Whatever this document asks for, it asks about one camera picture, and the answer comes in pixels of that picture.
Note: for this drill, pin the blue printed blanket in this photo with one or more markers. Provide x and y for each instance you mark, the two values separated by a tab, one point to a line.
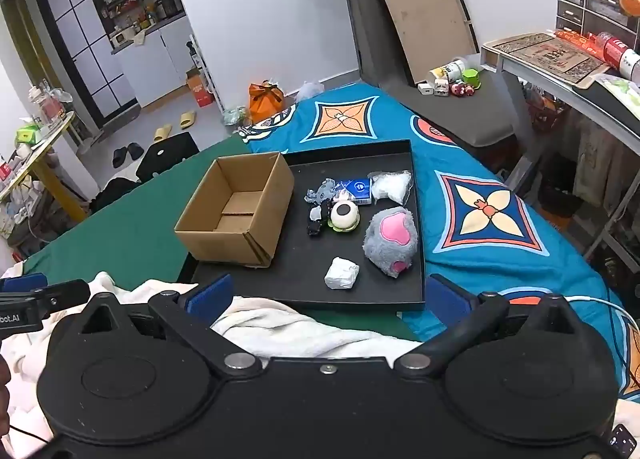
475	149

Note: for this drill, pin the grey desk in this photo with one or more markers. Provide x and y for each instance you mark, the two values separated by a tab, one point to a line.
545	74

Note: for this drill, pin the white plastic bag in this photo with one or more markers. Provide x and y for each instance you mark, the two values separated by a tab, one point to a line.
307	90

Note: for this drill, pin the black and white cloth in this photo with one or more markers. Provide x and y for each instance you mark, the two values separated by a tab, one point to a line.
316	226

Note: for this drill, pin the grey lace cloth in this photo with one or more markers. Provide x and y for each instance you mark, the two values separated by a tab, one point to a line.
322	191

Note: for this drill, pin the patterned desk mat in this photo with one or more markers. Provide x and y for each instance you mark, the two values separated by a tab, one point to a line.
550	56

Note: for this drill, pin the black framed sliding door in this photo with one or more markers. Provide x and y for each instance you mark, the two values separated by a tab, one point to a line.
65	39

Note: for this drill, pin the burger plush toy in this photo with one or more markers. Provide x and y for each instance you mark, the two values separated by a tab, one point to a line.
344	216

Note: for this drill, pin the green tissue box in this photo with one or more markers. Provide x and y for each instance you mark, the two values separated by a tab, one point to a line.
27	134

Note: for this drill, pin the white packet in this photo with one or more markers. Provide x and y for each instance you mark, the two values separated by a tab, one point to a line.
342	273

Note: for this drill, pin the yellow legged table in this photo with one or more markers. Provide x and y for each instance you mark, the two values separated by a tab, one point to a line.
47	139

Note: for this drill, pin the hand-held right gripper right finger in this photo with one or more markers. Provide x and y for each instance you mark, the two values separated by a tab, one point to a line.
450	298

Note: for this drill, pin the black slipper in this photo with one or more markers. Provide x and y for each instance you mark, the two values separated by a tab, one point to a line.
135	150
119	156

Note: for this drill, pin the brown cardboard box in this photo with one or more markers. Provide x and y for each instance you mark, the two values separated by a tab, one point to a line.
270	209

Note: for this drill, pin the black case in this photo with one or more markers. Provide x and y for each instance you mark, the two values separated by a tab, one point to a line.
165	154

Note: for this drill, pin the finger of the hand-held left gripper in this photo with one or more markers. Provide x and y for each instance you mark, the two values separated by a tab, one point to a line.
22	283
62	291

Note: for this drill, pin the orange cardboard box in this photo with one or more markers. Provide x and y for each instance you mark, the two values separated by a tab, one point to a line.
200	91

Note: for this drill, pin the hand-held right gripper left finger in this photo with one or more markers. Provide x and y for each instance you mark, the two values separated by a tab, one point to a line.
212	296

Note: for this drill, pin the orange bag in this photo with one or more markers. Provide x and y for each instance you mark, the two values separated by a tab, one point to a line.
265	104

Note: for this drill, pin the white fluffy blanket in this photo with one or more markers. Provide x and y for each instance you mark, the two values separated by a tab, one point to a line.
310	329

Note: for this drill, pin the blue tissue pack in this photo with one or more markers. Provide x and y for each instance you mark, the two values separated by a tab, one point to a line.
357	189

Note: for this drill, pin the small red toy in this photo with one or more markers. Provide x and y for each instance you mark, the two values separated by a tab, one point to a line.
457	88

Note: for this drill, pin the red paper roll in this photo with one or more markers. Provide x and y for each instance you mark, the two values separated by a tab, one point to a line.
585	41

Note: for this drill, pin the clear bag of white filling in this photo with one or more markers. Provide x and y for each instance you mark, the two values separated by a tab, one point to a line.
392	187

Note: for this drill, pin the white kitchen cabinet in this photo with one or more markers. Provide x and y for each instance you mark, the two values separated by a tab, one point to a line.
150	64

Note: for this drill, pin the black shallow tray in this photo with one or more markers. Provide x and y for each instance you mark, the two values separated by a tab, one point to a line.
300	259

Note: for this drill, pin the green cup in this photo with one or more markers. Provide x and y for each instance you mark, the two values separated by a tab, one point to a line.
471	76

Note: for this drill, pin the white charger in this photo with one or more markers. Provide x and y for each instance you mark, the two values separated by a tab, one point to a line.
426	88

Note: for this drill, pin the grey paw plush toy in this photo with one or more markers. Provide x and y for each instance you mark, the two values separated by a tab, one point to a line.
385	249

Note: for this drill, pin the yellow slipper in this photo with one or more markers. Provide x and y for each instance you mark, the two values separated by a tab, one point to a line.
188	118
161	131

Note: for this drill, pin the white narrow rack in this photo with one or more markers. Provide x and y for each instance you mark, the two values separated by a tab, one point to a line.
204	71

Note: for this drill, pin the black cloth pile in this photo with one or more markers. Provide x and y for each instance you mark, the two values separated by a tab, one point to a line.
115	191

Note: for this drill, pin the clear bag with green items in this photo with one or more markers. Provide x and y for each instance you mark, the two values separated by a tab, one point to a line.
235	116

